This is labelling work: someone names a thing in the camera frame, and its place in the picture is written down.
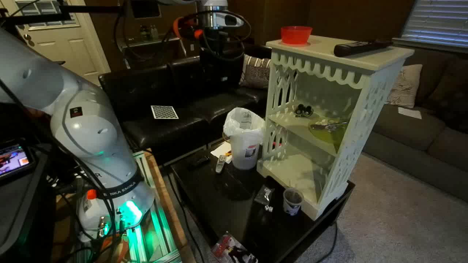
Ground toy car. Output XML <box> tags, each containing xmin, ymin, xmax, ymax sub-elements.
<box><xmin>294</xmin><ymin>104</ymin><xmax>314</xmax><ymax>118</ymax></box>

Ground white carved shelf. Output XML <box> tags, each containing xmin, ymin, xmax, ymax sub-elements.
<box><xmin>257</xmin><ymin>35</ymin><xmax>415</xmax><ymax>222</ymax></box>

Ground striped cushion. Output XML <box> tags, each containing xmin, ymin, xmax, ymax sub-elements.
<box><xmin>239</xmin><ymin>54</ymin><xmax>272</xmax><ymax>89</ymax></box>

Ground side table with bottles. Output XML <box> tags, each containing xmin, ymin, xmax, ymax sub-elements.
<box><xmin>120</xmin><ymin>24</ymin><xmax>188</xmax><ymax>70</ymax></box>

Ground black leather sofa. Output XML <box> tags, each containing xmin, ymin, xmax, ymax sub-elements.
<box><xmin>98</xmin><ymin>44</ymin><xmax>273</xmax><ymax>165</ymax></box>

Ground red bowl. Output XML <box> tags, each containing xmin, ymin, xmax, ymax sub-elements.
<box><xmin>280</xmin><ymin>26</ymin><xmax>313</xmax><ymax>46</ymax></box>

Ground checkerboard card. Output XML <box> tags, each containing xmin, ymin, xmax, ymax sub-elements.
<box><xmin>151</xmin><ymin>105</ymin><xmax>180</xmax><ymax>120</ymax></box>

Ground white bucket with plastic liner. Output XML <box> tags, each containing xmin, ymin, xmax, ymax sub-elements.
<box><xmin>223</xmin><ymin>107</ymin><xmax>265</xmax><ymax>171</ymax></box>

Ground sheet of white paper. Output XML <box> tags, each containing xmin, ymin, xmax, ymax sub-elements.
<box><xmin>211</xmin><ymin>141</ymin><xmax>233</xmax><ymax>164</ymax></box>

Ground small black remote control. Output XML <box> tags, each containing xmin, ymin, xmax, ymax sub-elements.
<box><xmin>188</xmin><ymin>156</ymin><xmax>211</xmax><ymax>169</ymax></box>

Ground silver spoon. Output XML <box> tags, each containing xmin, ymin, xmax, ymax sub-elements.
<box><xmin>310</xmin><ymin>123</ymin><xmax>348</xmax><ymax>132</ymax></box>

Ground green plate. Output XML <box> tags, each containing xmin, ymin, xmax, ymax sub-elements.
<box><xmin>308</xmin><ymin>118</ymin><xmax>348</xmax><ymax>145</ymax></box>

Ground white door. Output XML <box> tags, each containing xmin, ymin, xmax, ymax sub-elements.
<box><xmin>0</xmin><ymin>0</ymin><xmax>111</xmax><ymax>87</ymax></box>

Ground small clear plastic bag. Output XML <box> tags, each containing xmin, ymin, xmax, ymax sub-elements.
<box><xmin>254</xmin><ymin>185</ymin><xmax>275</xmax><ymax>205</ymax></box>

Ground plastic cup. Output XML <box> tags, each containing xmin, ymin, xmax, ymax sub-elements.
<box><xmin>283</xmin><ymin>188</ymin><xmax>305</xmax><ymax>216</ymax></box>

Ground beige cushion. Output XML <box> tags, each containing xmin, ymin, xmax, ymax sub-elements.
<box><xmin>385</xmin><ymin>64</ymin><xmax>423</xmax><ymax>109</ymax></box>

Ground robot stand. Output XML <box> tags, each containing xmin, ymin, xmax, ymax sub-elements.
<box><xmin>51</xmin><ymin>150</ymin><xmax>183</xmax><ymax>263</ymax></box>

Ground white paper note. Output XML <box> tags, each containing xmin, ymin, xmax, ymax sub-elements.
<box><xmin>397</xmin><ymin>107</ymin><xmax>422</xmax><ymax>120</ymax></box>

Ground magazine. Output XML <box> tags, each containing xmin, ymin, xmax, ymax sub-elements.
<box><xmin>211</xmin><ymin>233</ymin><xmax>258</xmax><ymax>263</ymax></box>

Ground grey sofa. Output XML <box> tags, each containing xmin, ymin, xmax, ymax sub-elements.
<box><xmin>363</xmin><ymin>47</ymin><xmax>468</xmax><ymax>203</ymax></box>

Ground window blinds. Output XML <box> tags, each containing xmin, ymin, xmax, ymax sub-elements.
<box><xmin>400</xmin><ymin>0</ymin><xmax>468</xmax><ymax>50</ymax></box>

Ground tablet screen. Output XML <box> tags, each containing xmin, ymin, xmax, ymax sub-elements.
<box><xmin>0</xmin><ymin>144</ymin><xmax>33</xmax><ymax>180</ymax></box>

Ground black cable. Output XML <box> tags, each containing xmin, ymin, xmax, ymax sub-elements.
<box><xmin>314</xmin><ymin>222</ymin><xmax>339</xmax><ymax>263</ymax></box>

